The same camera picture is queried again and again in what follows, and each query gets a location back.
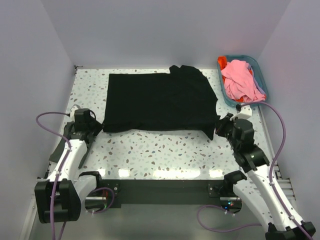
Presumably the lavender t shirt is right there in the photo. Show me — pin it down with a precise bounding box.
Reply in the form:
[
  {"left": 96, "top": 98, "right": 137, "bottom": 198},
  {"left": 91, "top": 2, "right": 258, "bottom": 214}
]
[{"left": 247, "top": 64, "right": 266, "bottom": 95}]

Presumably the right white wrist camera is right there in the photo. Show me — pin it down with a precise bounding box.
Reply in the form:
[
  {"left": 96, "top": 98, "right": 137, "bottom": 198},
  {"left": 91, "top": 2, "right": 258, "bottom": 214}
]
[{"left": 230, "top": 104, "right": 253, "bottom": 121}]

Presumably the folded dark green t shirt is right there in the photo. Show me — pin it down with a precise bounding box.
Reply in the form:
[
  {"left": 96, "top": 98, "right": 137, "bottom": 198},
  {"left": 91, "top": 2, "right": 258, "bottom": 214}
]
[{"left": 49, "top": 121, "right": 96, "bottom": 169}]

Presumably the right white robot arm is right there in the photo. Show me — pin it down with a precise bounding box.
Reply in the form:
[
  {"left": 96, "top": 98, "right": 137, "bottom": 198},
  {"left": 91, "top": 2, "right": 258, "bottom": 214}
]
[{"left": 215, "top": 113, "right": 316, "bottom": 240}]

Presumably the black t shirt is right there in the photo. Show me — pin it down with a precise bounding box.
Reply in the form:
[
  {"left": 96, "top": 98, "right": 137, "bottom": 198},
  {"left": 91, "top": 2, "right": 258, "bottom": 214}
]
[{"left": 103, "top": 65, "right": 220, "bottom": 140}]

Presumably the pink t shirt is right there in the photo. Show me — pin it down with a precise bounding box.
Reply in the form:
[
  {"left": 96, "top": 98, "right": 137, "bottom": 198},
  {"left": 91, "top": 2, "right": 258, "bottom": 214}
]
[{"left": 221, "top": 59, "right": 267, "bottom": 103}]

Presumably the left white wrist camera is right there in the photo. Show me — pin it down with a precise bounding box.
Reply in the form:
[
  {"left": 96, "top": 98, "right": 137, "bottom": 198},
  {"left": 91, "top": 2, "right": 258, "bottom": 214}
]
[{"left": 68, "top": 104, "right": 80, "bottom": 119}]

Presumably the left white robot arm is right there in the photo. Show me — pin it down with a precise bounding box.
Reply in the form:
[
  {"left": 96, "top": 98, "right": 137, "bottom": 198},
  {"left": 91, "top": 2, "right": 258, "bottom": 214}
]
[{"left": 34, "top": 104, "right": 104, "bottom": 224}]

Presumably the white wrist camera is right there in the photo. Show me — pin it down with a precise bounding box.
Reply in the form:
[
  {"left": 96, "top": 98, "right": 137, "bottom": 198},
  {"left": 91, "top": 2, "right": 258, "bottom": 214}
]
[
  {"left": 230, "top": 104, "right": 253, "bottom": 121},
  {"left": 68, "top": 104, "right": 80, "bottom": 119}
]

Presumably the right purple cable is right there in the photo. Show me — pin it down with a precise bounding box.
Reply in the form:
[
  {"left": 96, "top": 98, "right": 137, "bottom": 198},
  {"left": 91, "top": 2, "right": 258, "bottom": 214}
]
[{"left": 196, "top": 101, "right": 317, "bottom": 236}]

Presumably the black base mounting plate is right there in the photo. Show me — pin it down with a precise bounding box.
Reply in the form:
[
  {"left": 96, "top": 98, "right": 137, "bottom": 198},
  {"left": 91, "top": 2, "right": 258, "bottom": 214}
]
[{"left": 99, "top": 179, "right": 243, "bottom": 211}]

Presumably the teal laundry basket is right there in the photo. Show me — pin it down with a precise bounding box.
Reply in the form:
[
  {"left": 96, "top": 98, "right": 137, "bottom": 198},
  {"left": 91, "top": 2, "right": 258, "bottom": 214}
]
[{"left": 217, "top": 55, "right": 269, "bottom": 107}]

